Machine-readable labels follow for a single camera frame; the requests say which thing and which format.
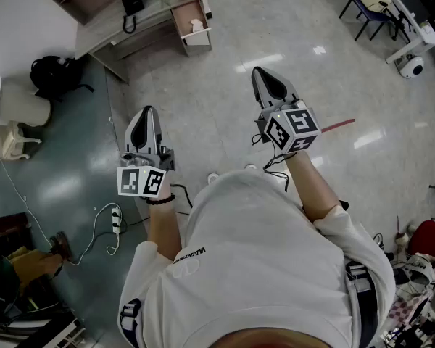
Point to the person's right white shoe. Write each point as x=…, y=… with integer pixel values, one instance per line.
x=250, y=166

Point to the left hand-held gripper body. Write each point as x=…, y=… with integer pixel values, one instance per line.
x=130, y=181

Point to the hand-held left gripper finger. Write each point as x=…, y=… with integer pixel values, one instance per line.
x=155, y=129
x=128, y=140

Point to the person's left white shoe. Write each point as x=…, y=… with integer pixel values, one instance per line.
x=212, y=177

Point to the red fabric bundle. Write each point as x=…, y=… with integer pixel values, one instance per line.
x=429, y=241

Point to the dark wooden cabinet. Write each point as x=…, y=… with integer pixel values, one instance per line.
x=7, y=227

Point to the blue chair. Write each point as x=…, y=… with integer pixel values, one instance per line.
x=366, y=13

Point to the person's right forearm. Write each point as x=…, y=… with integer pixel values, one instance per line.
x=311, y=187

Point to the person's left forearm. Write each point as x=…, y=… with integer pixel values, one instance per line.
x=163, y=227

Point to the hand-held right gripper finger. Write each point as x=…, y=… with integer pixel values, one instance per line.
x=257, y=89
x=291, y=93

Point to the grey wooden desk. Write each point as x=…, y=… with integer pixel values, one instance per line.
x=105, y=38

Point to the black backpack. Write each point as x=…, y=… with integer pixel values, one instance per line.
x=54, y=74

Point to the cream plastic chair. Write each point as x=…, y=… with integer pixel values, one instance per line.
x=3, y=140

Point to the white power strip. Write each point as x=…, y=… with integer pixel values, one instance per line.
x=116, y=219

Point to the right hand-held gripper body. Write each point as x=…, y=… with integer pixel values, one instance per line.
x=301, y=122

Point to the white round robot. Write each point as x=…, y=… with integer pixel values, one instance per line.
x=413, y=67

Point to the white round table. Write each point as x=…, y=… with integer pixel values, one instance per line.
x=21, y=103

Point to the person's white shoe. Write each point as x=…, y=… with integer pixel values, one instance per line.
x=212, y=177
x=250, y=166

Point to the person's white shirt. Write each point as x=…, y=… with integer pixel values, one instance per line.
x=257, y=248

